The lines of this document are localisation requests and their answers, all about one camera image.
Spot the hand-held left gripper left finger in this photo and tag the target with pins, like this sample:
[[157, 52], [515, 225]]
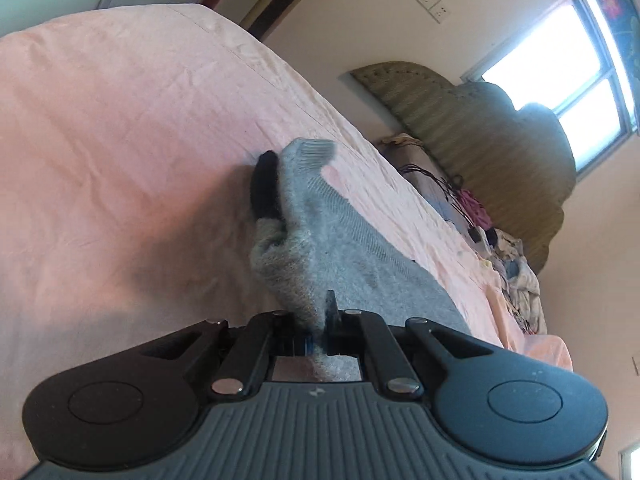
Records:
[[280, 330]]

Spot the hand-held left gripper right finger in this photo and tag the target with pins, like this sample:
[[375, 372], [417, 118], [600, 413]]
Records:
[[332, 325]]

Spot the grey sweater with navy sleeves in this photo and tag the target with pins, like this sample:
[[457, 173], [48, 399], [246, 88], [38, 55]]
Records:
[[330, 240]]

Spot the blue white printed clothes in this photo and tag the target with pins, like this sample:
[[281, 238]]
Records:
[[520, 280]]

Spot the magenta cloth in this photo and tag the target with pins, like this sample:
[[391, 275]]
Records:
[[475, 207]]

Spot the olive padded headboard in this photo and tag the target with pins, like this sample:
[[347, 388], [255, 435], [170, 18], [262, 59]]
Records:
[[490, 135]]

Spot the pink bed sheet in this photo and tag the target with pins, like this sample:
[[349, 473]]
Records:
[[125, 135]]

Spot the window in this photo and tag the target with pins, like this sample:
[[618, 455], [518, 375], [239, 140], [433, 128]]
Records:
[[565, 60]]

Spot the white wall socket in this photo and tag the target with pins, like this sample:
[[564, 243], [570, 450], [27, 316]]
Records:
[[433, 4]]

